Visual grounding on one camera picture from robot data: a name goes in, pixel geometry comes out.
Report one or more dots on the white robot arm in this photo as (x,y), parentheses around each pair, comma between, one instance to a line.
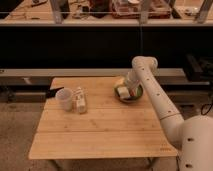
(192,137)

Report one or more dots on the yellow soft gripper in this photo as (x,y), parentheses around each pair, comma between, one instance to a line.
(119,82)

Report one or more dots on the wooden folding table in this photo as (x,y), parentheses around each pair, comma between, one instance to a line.
(109,128)

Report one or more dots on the long workbench shelf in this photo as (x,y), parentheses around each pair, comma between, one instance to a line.
(106,13)

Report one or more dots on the red pepper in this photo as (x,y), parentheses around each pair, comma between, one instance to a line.
(134,92)

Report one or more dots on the white ceramic cup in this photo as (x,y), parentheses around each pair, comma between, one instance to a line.
(64,98)

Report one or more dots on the white block in bowl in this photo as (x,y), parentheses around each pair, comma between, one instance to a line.
(123,93)

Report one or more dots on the green bowl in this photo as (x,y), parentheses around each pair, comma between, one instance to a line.
(130,99)

